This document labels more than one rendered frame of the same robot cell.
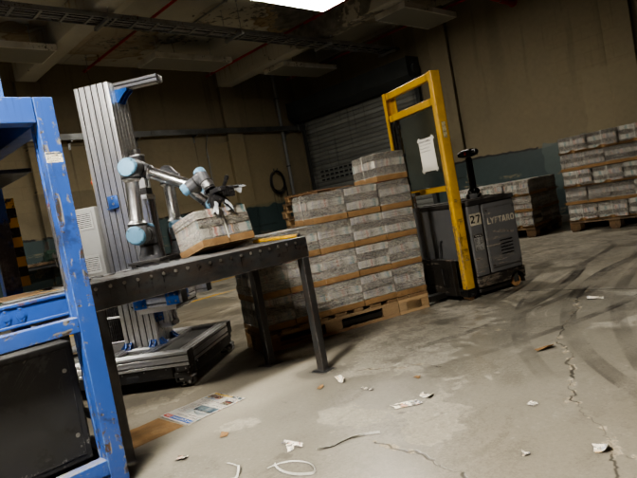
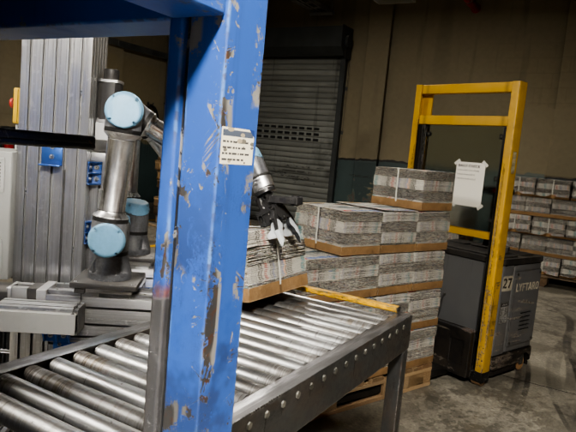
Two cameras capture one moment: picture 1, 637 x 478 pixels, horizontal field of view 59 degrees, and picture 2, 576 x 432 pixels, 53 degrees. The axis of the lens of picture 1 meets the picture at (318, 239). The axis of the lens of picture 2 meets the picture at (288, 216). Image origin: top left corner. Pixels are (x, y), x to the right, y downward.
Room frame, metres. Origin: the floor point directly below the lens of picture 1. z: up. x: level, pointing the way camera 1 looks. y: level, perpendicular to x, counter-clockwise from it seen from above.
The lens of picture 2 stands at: (1.52, 1.06, 1.32)
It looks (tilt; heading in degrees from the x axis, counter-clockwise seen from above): 6 degrees down; 344
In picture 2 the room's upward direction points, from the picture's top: 5 degrees clockwise
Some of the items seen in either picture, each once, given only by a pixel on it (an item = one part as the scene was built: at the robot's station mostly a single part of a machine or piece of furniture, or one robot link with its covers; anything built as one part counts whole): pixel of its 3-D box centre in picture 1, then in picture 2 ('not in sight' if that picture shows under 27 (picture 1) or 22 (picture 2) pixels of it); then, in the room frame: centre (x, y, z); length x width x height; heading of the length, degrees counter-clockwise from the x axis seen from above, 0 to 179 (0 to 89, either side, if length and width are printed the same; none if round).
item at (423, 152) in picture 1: (421, 150); (459, 175); (4.79, -1.00, 1.27); 0.57 x 0.01 x 0.65; 24
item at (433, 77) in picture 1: (449, 181); (497, 230); (4.48, -1.12, 0.97); 0.09 x 0.09 x 1.75; 24
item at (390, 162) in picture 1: (389, 232); (402, 275); (4.61, -0.59, 0.65); 0.39 x 0.30 x 1.29; 24
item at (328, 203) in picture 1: (318, 208); (337, 227); (4.37, -0.04, 0.95); 0.38 x 0.29 x 0.23; 24
